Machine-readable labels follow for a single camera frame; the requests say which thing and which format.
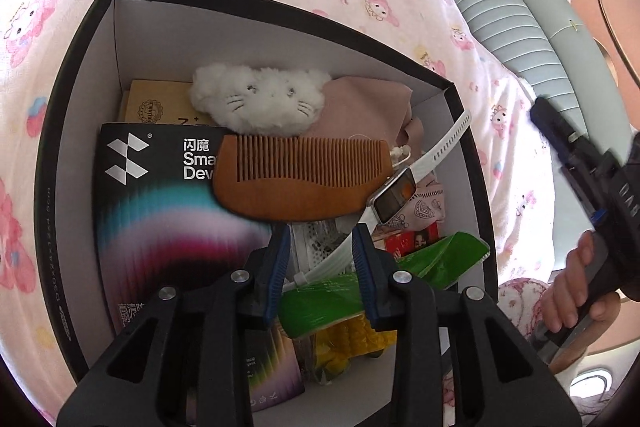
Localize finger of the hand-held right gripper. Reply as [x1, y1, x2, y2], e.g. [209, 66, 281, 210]
[530, 96, 623, 228]

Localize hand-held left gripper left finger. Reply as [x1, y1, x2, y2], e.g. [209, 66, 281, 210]
[56, 223, 292, 427]

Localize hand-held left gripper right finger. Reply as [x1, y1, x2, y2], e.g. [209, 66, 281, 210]
[351, 223, 583, 427]

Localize green corn snack packet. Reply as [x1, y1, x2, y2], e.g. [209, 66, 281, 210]
[277, 231, 491, 373]

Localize red printed card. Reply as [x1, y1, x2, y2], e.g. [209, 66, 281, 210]
[372, 227, 441, 258]

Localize brown wooden comb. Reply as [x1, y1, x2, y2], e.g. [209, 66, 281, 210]
[212, 133, 396, 223]

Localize black gradient printed box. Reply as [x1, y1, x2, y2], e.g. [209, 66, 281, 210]
[92, 122, 273, 338]

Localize black cardboard box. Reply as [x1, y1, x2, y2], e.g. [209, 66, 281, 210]
[34, 0, 499, 380]

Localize person's right hand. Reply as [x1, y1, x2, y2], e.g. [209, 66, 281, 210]
[541, 231, 623, 333]

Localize white smart watch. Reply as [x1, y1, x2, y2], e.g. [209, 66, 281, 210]
[295, 109, 473, 288]

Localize purple gradient small box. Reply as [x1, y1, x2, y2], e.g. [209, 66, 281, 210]
[247, 319, 307, 414]

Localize grey padded headboard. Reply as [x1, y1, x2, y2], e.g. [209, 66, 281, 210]
[417, 0, 640, 178]

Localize white shoe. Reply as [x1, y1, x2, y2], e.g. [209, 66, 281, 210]
[570, 369, 616, 401]

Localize pink cloth pouch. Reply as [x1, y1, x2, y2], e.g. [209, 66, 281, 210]
[305, 76, 426, 158]

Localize white plush cat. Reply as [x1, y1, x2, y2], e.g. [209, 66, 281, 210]
[187, 63, 333, 138]

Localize tan cardboard box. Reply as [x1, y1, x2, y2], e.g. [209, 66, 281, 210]
[117, 79, 223, 128]

